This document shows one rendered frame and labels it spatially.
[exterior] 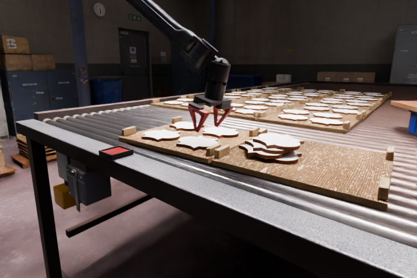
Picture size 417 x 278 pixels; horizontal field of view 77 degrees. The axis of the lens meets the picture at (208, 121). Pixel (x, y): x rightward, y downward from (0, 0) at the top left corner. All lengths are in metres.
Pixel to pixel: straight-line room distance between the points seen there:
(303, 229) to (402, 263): 0.14
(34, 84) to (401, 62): 7.32
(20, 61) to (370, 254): 5.50
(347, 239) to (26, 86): 5.34
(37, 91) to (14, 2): 1.63
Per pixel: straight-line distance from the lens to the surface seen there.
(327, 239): 0.51
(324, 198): 0.63
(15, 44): 5.59
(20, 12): 6.17
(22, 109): 5.52
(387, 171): 0.80
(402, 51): 7.17
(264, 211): 0.55
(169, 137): 0.93
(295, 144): 0.76
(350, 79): 7.00
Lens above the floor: 1.19
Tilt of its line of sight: 12 degrees down
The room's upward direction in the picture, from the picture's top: straight up
